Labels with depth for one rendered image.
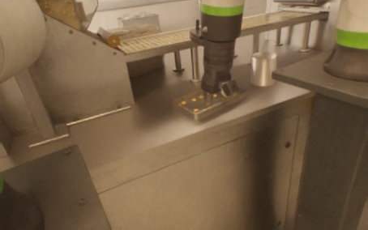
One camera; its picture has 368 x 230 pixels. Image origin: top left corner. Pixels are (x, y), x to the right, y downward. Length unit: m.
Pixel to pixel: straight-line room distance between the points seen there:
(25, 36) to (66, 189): 0.18
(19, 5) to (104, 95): 0.47
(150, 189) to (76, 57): 0.40
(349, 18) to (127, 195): 0.59
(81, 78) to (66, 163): 0.39
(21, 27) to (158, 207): 0.53
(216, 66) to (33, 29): 0.39
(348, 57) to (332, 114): 0.13
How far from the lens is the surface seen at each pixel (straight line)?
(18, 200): 0.30
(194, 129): 0.60
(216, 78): 0.61
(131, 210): 0.67
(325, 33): 1.21
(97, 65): 0.73
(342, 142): 0.67
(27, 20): 0.33
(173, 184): 0.66
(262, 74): 0.82
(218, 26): 0.55
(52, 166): 0.39
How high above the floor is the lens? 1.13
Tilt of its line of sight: 27 degrees down
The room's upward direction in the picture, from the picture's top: 6 degrees counter-clockwise
